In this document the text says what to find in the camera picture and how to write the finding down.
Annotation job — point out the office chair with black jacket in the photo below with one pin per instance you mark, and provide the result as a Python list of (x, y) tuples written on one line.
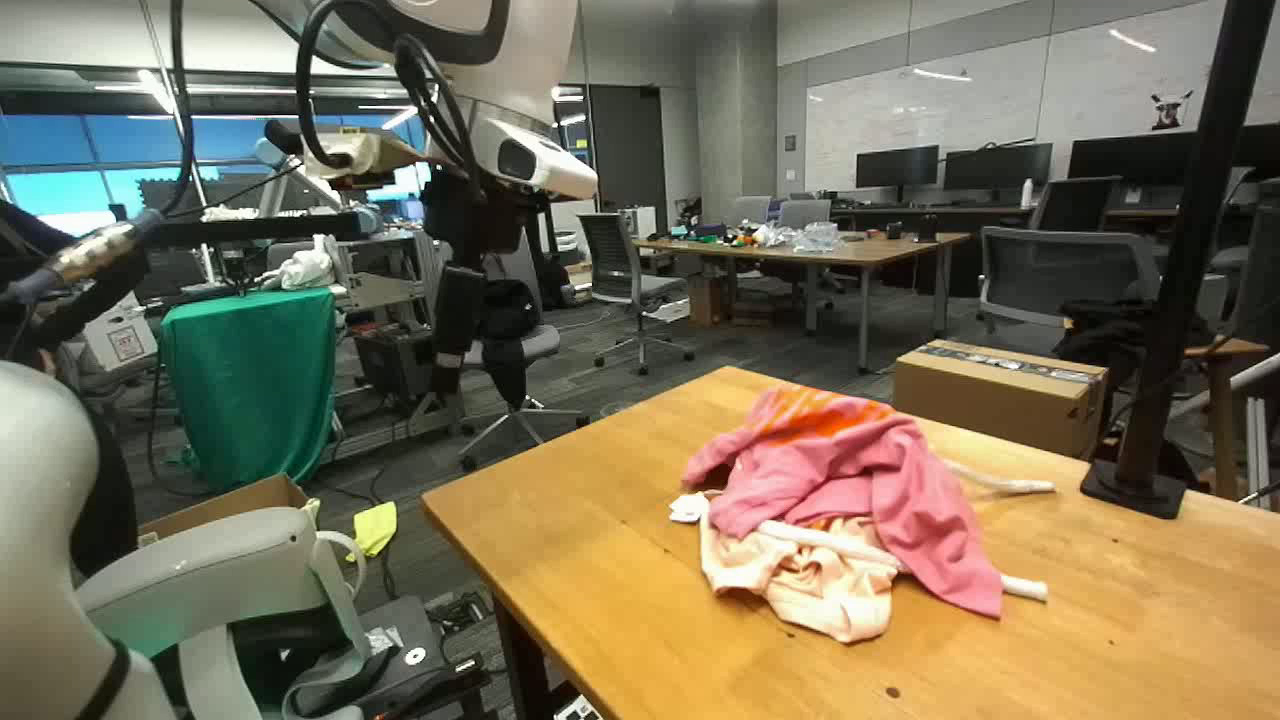
[(544, 345)]

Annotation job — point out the long wooden desk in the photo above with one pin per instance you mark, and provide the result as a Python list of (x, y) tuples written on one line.
[(826, 251)]

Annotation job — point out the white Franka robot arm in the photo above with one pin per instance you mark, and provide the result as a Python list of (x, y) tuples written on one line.
[(41, 532)]

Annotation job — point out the flat brown cardboard box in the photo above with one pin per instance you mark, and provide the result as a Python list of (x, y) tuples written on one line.
[(220, 506)]

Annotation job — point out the black mesh office chair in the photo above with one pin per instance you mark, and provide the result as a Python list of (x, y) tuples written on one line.
[(1072, 201)]

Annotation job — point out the cardboard box with black tape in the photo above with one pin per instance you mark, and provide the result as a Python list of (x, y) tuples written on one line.
[(992, 394)]

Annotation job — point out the black electronics box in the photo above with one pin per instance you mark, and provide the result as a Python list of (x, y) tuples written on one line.
[(387, 655)]

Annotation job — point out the grey mesh office chair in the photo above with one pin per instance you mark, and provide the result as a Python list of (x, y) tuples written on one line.
[(1067, 272)]

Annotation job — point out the black camera stand pole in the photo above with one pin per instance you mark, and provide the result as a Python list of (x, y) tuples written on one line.
[(1187, 264)]

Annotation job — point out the peach t-shirt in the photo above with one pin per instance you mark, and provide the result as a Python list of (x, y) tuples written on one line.
[(826, 593)]

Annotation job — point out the wooden stool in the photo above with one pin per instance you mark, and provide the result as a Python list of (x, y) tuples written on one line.
[(1220, 352)]

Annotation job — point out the black computer monitor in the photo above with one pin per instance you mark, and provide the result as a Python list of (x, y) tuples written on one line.
[(997, 169), (896, 169), (1135, 162)]

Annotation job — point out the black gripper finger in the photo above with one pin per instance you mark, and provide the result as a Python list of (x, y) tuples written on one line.
[(510, 305), (456, 320)]

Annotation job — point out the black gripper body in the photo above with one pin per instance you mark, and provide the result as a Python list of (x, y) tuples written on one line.
[(466, 221)]

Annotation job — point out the green cloth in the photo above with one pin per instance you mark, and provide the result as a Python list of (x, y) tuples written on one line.
[(245, 387)]

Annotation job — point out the pink t-shirt with orange print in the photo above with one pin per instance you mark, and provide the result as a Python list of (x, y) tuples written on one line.
[(855, 493)]

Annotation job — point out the white crumpled bag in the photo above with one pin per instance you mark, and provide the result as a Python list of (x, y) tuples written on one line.
[(302, 264)]

